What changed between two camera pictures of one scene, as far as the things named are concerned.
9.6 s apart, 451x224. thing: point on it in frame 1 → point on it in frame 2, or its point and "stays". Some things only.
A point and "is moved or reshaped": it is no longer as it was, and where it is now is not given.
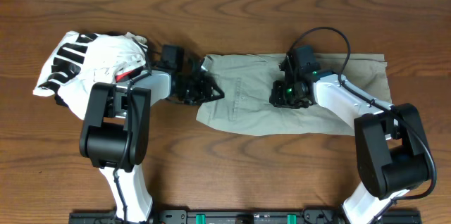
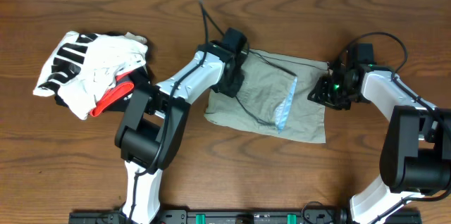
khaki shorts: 244,81 is moved or reshaped
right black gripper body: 286,96 → 335,94
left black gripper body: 192,91 → 231,83
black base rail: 242,217 stays
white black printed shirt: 79,60 stays
